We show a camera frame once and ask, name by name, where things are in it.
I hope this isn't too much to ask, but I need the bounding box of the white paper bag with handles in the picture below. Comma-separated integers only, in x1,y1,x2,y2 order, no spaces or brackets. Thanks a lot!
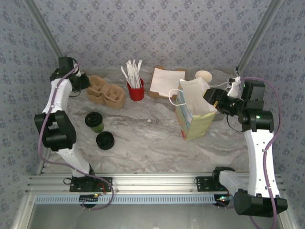
168,78,233,141

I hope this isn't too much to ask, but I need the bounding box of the stack of pulp cup carriers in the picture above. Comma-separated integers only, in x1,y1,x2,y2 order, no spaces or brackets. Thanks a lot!
86,75,126,110

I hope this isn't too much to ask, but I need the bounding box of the black plastic cup lid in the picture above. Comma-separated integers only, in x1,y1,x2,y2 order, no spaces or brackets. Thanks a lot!
85,112,103,127

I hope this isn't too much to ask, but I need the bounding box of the stack of paper cups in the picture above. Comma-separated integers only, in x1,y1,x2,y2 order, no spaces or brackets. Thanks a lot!
194,71,213,84

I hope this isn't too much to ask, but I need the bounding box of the white paper-wrapped straw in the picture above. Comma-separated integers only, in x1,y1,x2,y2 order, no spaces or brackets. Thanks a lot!
126,61,135,88
130,59,138,88
133,59,140,88
121,66,134,88
135,60,143,86

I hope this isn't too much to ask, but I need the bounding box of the stack of white napkins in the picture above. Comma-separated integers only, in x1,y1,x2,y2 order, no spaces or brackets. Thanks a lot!
149,68,186,98

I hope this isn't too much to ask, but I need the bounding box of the red plastic bucket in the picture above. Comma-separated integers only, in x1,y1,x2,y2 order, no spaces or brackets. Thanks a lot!
126,78,145,102

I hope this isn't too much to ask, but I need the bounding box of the brown cardboard napkin tray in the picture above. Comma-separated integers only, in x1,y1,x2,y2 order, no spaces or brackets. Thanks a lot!
149,66,186,101

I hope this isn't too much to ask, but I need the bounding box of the stack of black cup lids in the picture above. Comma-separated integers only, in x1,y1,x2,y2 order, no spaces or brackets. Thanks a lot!
96,131,115,150

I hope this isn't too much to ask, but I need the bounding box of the small circuit board with LED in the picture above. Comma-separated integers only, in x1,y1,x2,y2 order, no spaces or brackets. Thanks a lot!
215,195,233,207
80,194,100,203

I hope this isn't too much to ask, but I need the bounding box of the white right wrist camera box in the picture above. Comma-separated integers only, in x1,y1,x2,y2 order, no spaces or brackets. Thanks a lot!
227,76,243,97

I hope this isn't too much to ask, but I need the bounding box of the thin black right gripper cable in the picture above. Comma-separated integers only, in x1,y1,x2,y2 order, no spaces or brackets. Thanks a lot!
225,114,244,133

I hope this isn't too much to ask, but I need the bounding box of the aluminium frame post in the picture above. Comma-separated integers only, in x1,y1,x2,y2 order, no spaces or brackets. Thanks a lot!
23,0,64,58
235,0,285,74

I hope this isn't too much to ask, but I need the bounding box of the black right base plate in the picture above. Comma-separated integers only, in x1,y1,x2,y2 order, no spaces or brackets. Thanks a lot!
195,176,240,192

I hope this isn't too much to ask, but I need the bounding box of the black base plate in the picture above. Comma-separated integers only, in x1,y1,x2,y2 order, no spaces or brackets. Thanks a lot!
69,177,113,193
195,176,240,192

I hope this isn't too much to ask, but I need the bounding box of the aluminium mounting rail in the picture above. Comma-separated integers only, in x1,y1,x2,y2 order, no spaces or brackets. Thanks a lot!
26,173,285,193

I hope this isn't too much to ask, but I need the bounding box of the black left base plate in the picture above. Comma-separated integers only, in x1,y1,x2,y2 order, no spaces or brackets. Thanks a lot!
69,177,113,193

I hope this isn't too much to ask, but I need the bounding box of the slotted white cable duct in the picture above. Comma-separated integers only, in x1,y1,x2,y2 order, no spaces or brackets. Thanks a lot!
35,193,235,205

